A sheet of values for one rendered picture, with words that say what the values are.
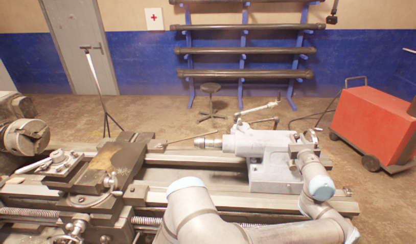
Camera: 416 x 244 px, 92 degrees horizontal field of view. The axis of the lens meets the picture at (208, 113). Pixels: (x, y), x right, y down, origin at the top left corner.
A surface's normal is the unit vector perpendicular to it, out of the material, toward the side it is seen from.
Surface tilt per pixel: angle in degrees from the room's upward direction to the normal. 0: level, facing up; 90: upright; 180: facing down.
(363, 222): 0
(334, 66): 90
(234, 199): 36
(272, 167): 66
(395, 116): 90
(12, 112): 90
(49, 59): 90
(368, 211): 0
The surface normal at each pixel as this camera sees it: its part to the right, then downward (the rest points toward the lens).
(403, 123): -0.96, 0.15
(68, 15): -0.07, 0.51
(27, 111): 1.00, 0.02
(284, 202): -0.06, -0.40
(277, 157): -0.08, 0.28
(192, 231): -0.32, -0.55
